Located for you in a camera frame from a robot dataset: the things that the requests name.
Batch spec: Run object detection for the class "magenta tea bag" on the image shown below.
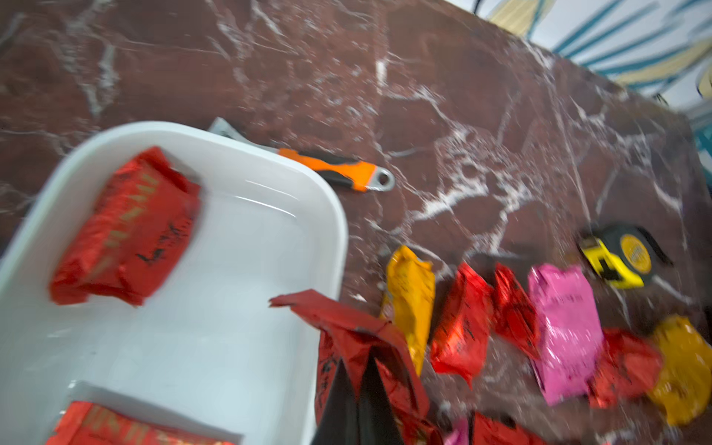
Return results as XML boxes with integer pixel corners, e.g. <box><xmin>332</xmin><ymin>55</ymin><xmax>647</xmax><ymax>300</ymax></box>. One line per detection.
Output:
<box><xmin>528</xmin><ymin>264</ymin><xmax>604</xmax><ymax>406</ymax></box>
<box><xmin>443</xmin><ymin>418</ymin><xmax>470</xmax><ymax>445</ymax></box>

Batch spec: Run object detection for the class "orange handled utility knife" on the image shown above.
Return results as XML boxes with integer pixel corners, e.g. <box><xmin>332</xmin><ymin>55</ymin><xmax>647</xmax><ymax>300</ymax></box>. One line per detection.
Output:
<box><xmin>209</xmin><ymin>118</ymin><xmax>396</xmax><ymax>192</ymax></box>

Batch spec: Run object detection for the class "yellow black tape measure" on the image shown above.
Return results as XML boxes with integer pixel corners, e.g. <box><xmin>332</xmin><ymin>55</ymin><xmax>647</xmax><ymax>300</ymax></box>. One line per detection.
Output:
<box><xmin>578</xmin><ymin>224</ymin><xmax>674</xmax><ymax>289</ymax></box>

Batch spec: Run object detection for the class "orange tea bag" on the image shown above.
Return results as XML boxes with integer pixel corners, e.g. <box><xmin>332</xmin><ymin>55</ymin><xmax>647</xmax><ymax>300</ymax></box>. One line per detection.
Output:
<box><xmin>380</xmin><ymin>246</ymin><xmax>436</xmax><ymax>376</ymax></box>
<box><xmin>647</xmin><ymin>315</ymin><xmax>711</xmax><ymax>426</ymax></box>

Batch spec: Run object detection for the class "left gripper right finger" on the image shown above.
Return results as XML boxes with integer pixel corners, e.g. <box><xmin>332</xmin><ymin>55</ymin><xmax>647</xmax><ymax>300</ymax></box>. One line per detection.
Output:
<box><xmin>358</xmin><ymin>357</ymin><xmax>403</xmax><ymax>445</ymax></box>

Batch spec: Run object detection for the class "red tea bag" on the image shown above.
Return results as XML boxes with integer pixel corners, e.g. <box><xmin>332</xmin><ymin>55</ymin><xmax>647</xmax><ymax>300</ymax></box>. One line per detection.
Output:
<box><xmin>587</xmin><ymin>328</ymin><xmax>663</xmax><ymax>409</ymax></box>
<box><xmin>430</xmin><ymin>263</ymin><xmax>493</xmax><ymax>385</ymax></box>
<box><xmin>493</xmin><ymin>263</ymin><xmax>541</xmax><ymax>361</ymax></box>
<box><xmin>46</xmin><ymin>402</ymin><xmax>229</xmax><ymax>445</ymax></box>
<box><xmin>49</xmin><ymin>146</ymin><xmax>202</xmax><ymax>306</ymax></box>
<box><xmin>270</xmin><ymin>290</ymin><xmax>443</xmax><ymax>444</ymax></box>
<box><xmin>470</xmin><ymin>413</ymin><xmax>547</xmax><ymax>445</ymax></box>

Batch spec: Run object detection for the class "white plastic storage box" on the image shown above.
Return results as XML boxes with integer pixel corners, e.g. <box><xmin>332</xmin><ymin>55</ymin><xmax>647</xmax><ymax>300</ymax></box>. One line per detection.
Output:
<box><xmin>1</xmin><ymin>122</ymin><xmax>348</xmax><ymax>444</ymax></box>

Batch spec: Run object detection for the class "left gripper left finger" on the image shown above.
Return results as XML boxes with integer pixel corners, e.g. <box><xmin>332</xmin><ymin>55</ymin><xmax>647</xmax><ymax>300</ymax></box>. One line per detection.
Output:
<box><xmin>311</xmin><ymin>362</ymin><xmax>359</xmax><ymax>445</ymax></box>

